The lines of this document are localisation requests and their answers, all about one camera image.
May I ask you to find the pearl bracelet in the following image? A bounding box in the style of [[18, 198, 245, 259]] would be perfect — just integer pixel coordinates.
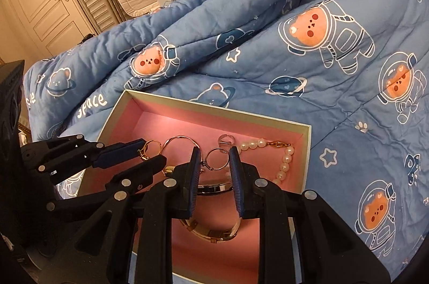
[[239, 138, 296, 185]]

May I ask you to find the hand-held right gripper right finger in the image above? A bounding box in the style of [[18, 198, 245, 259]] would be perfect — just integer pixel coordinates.
[[229, 146, 391, 284]]

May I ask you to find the blue astronaut bear printed blanket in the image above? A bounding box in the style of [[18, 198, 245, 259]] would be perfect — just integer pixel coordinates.
[[23, 0, 429, 284]]

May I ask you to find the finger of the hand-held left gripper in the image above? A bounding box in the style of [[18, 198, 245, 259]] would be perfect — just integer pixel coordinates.
[[22, 134, 147, 186], [47, 155, 167, 215]]

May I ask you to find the small silver ring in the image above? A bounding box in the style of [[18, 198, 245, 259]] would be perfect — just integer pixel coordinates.
[[217, 134, 235, 151]]

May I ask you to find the gold clip earring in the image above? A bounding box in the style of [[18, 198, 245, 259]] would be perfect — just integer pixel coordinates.
[[139, 140, 163, 162]]

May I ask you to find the white panelled door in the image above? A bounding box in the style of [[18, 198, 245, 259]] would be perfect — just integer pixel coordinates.
[[0, 0, 101, 67]]

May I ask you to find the green box with pink inside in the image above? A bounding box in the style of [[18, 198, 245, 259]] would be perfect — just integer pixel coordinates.
[[75, 89, 312, 284]]

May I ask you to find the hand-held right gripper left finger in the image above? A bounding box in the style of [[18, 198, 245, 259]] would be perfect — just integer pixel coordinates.
[[65, 147, 202, 284]]

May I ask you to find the gold wristwatch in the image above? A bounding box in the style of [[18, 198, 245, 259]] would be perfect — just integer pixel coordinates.
[[168, 165, 242, 243]]

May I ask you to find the large thin hoop earring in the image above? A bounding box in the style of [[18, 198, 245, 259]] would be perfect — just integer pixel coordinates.
[[163, 134, 202, 168]]

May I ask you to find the small thin hoop earring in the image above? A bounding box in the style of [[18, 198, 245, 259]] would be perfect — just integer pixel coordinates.
[[205, 150, 230, 171]]

